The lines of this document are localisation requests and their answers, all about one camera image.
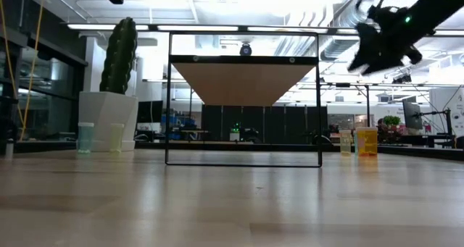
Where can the tall green cactus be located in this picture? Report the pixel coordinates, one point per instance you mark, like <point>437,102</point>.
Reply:
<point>119,55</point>

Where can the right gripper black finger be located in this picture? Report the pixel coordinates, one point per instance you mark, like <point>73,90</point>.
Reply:
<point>384,64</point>
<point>366,48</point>

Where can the black round device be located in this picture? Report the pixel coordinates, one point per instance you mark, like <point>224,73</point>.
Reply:
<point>245,50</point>

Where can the black aluminium rig frame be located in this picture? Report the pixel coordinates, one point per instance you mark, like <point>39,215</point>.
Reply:
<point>54,146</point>

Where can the black monitor on arm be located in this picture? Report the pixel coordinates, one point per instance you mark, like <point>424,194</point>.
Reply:
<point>412,114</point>

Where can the raised wooden shelf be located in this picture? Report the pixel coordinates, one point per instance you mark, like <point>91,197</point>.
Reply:
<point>243,84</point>

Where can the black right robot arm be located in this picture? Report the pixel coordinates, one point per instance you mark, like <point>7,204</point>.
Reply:
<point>435,8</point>

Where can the green background plant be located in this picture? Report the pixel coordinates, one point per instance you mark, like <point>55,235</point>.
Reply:
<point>391,121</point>

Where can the black computer monitor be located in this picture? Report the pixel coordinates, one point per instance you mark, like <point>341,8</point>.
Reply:
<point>149,111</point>

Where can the black partition panels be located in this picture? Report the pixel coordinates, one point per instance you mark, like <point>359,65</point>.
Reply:
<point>264,124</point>

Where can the yellow medicine bottle white cap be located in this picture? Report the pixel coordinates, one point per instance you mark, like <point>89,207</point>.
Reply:
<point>116,138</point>
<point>345,143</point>

